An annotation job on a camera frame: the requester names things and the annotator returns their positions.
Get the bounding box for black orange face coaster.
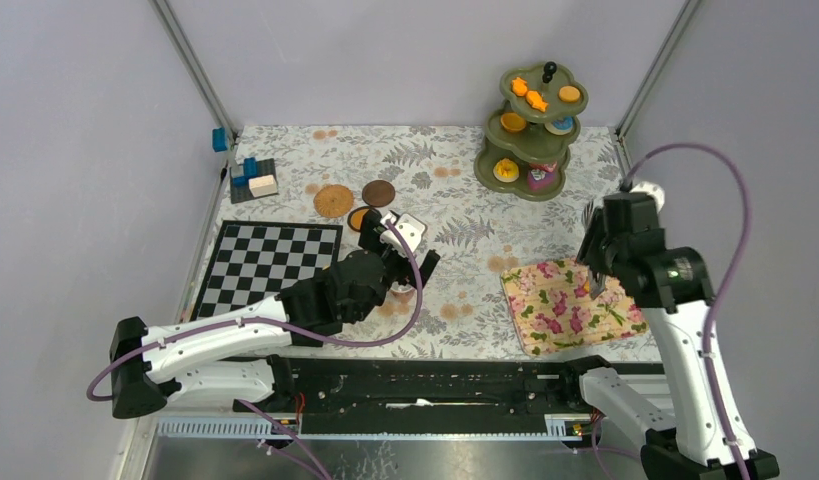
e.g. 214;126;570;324
346;206;380;233

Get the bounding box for dark brown round coaster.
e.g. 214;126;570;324
361;180;396;208

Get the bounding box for pink strawberry cake slice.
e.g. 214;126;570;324
531;163;558;178

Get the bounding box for purple candy packet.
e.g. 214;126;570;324
527;169;556;192

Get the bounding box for yellow frosted donut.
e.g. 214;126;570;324
492;158;520;183

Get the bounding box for blue frosted donut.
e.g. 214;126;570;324
544;116;575;136

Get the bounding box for round orange biscuit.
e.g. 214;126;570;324
558;85;582;104

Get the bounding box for small orange cookie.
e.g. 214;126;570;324
524;90;548;113

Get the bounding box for orange bear cookie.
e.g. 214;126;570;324
510;77;530;98

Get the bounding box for metal tongs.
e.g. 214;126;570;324
581;200;606;300

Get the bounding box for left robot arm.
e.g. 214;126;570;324
86;211;440;419

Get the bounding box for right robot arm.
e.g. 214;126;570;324
558;192;780;479

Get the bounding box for floral tablecloth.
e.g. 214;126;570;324
215;126;621;360

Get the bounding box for floral snack tray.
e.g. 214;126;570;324
501;258;649;356

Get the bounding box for black white chessboard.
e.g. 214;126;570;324
190;220;343;321

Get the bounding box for toy block set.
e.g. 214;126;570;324
228;157;279;204

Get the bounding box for green three-tier serving stand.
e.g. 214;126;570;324
473;61;589;202

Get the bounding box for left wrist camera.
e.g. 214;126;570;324
379;212;427;257

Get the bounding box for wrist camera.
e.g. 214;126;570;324
379;212;427;257
631;181;666;211

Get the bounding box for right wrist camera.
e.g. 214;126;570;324
631;181;666;211

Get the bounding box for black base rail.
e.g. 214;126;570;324
254;355;609;436

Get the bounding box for blue clip on frame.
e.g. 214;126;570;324
212;127;230;153

